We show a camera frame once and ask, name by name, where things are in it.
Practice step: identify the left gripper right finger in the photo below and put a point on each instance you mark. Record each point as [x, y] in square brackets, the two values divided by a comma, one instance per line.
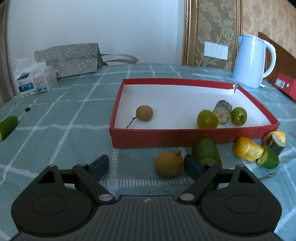
[234, 201]

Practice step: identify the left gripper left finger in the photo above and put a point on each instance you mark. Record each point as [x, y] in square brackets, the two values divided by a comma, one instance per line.
[58, 202]

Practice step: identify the red shallow cardboard box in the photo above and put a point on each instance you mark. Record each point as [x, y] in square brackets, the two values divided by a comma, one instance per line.
[176, 104]

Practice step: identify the green round fruit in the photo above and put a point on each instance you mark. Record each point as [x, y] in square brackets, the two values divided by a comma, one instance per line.
[238, 116]
[207, 119]

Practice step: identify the patterned curtain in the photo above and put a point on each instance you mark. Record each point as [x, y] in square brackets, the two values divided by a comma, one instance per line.
[7, 92]

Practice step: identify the grey patterned paper bag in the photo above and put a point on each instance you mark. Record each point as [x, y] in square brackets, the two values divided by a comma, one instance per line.
[75, 59]

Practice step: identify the yellow banana chunk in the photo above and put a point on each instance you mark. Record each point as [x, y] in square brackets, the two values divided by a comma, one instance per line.
[275, 140]

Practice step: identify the small red box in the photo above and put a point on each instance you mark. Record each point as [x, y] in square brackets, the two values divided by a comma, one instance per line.
[287, 85]

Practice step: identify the white tissue pack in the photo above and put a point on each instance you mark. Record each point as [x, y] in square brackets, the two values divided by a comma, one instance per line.
[32, 77]

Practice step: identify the brown longan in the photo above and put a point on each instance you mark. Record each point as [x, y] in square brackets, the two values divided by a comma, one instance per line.
[169, 164]
[143, 113]

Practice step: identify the green cucumber end piece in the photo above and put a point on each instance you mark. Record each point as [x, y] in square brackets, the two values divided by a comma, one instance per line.
[269, 158]

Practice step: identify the white wall switch panel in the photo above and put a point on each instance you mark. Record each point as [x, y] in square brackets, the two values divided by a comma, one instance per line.
[214, 50]

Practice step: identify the light blue electric kettle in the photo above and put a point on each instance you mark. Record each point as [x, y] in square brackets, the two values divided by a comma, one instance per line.
[255, 60]

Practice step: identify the gold wall frame moulding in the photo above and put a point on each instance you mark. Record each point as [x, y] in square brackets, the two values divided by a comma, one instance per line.
[218, 22]

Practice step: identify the yellow mango piece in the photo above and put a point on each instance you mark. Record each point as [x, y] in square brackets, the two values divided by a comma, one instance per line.
[247, 149]

